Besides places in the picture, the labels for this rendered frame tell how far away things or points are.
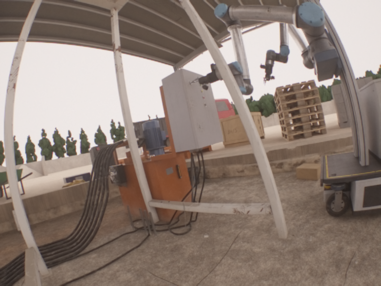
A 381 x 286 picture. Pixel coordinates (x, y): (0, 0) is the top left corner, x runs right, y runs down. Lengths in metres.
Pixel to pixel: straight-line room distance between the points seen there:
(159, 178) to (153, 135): 0.56
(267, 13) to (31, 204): 3.39
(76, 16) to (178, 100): 5.02
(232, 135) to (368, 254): 4.02
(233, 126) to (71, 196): 3.89
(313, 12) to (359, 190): 1.02
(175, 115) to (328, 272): 1.37
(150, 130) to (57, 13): 4.78
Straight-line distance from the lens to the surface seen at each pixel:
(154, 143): 1.90
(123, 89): 1.65
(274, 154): 2.54
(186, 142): 1.22
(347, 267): 0.99
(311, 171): 2.07
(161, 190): 1.58
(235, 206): 1.12
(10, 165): 1.31
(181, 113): 1.23
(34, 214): 3.01
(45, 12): 5.77
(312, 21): 1.04
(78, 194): 3.04
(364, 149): 1.31
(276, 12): 1.13
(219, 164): 2.87
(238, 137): 4.36
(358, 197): 1.21
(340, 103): 3.88
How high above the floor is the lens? 0.71
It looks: level
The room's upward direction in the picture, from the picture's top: 12 degrees counter-clockwise
